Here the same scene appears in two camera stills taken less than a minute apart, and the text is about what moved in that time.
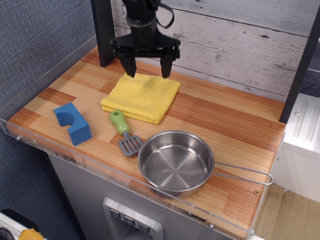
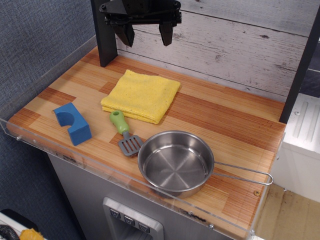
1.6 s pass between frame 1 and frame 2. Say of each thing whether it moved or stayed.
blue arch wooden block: stayed
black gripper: moved
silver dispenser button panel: stayed
